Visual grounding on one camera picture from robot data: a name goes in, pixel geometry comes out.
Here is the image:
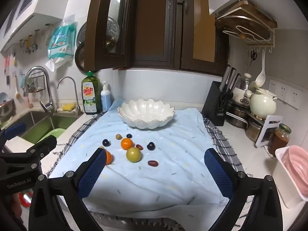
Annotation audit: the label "black knife block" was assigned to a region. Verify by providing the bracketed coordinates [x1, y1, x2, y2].
[201, 81, 228, 127]

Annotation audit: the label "black kitchen scissors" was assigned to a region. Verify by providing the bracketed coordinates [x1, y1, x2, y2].
[218, 92, 234, 109]

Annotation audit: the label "blue hand soap pump bottle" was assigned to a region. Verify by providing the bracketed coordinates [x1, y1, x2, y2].
[100, 81, 112, 112]

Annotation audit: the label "small steel pot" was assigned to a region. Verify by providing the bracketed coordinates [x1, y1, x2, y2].
[246, 119, 264, 142]

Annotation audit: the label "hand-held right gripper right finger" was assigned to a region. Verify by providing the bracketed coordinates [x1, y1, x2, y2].
[204, 148, 283, 231]

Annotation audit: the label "hanging plastic bag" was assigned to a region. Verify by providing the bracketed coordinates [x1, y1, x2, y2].
[46, 22, 77, 71]

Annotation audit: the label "tall steel faucet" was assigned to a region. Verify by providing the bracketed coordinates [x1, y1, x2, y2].
[23, 66, 57, 115]

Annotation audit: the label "round metal steamer plate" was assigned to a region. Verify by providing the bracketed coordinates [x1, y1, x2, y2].
[105, 16, 120, 46]

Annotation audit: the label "pink plastic basket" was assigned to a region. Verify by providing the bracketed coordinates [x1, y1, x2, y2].
[272, 148, 308, 208]
[283, 146, 308, 201]

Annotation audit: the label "cream ceramic pot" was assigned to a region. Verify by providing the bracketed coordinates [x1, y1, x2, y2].
[249, 88, 278, 119]

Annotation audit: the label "wooden cutting board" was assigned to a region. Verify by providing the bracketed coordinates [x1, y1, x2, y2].
[215, 1, 278, 45]

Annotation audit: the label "glass jar of sauce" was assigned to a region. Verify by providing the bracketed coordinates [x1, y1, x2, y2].
[268, 123, 291, 158]

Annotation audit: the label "small steel faucet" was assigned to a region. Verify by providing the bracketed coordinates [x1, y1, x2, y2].
[57, 76, 83, 115]

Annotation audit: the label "white wall outlet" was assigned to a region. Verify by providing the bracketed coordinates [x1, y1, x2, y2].
[268, 79, 302, 109]

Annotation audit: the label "dish drying rack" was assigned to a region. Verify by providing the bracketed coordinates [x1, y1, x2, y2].
[0, 93, 15, 123]

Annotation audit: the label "black handled knife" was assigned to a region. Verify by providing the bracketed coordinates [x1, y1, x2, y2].
[225, 67, 237, 94]
[228, 73, 241, 94]
[220, 65, 231, 93]

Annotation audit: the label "white scalloped bowl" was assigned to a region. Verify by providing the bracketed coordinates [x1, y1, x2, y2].
[117, 99, 176, 130]

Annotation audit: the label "hanging black scissors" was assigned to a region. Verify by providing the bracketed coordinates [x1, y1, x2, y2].
[249, 50, 257, 68]

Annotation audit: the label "white lidded cooker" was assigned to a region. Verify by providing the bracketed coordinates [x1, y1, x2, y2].
[232, 73, 253, 106]

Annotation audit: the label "dark brown window frame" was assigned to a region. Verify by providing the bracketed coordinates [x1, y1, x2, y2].
[84, 0, 229, 76]

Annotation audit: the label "green tangerine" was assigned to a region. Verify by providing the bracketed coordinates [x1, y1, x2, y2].
[126, 147, 142, 162]

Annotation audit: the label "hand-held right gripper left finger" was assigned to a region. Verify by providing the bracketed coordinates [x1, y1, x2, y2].
[28, 147, 107, 231]

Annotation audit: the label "white ladle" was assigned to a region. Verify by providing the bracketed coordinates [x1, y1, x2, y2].
[255, 50, 266, 87]

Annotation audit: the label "steel sink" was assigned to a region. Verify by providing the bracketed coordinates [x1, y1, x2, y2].
[0, 111, 85, 145]

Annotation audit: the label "brass wall hooks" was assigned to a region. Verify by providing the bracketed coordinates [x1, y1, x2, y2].
[19, 24, 52, 53]

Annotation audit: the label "white wire wall rack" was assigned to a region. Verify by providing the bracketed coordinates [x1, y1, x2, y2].
[215, 0, 277, 53]

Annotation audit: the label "light blue towel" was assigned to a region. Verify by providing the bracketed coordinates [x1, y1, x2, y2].
[48, 98, 235, 213]

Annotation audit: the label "green plastic basin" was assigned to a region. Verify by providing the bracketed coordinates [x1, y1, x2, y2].
[36, 128, 66, 145]

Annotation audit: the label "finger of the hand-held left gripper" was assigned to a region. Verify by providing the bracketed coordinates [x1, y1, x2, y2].
[0, 122, 27, 150]
[0, 136, 58, 168]

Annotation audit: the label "round metal strainer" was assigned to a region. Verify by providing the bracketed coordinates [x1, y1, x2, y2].
[74, 45, 86, 72]
[76, 22, 87, 47]

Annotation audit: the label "checked grey cloth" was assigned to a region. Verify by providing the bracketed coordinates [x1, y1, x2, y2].
[47, 112, 253, 231]

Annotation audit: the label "wire faucet basket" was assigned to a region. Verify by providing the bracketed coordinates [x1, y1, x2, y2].
[28, 73, 47, 93]

